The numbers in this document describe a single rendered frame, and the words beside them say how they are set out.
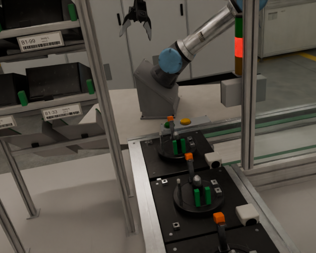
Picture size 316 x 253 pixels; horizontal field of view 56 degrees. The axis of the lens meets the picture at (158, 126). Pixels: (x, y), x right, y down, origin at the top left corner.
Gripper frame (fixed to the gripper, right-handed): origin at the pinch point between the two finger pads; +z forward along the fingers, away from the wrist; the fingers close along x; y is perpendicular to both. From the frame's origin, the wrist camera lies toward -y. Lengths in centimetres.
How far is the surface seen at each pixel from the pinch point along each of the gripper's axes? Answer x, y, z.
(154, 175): 3, -70, 28
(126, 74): -44, 241, 91
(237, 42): -12, -72, -16
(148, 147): 1, -52, 28
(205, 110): -39, -12, 30
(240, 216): -11, -96, 22
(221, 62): -175, 232, 60
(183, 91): -38, 20, 31
